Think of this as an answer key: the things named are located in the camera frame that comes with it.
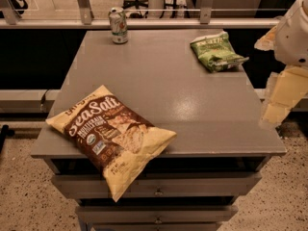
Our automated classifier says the green soda can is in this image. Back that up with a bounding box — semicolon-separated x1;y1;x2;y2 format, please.
109;7;128;44

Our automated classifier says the green jalapeno chip bag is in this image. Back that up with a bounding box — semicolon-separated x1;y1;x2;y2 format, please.
190;31;249;72

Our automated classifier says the grey drawer cabinet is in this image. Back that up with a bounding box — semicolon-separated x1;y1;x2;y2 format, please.
32;30;285;231

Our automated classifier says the brown sea salt chip bag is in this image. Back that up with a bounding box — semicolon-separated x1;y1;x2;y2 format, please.
46;86;176;201

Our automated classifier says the lower grey drawer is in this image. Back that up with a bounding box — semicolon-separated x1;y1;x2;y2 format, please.
76;206;238;224

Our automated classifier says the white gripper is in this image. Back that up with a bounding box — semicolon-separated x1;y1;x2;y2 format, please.
254;0;308;130

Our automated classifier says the black cable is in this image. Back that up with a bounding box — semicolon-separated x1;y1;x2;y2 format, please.
39;89;52;114

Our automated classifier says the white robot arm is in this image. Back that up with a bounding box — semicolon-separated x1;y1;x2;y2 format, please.
254;0;308;129

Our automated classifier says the grey drawer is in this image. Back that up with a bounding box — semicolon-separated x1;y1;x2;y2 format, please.
51;172;261;199
76;206;238;224

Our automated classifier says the metal railing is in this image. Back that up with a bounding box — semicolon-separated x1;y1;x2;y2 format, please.
0;0;282;30

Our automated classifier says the upper grey drawer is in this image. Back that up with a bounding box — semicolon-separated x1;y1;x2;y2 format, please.
51;172;261;199

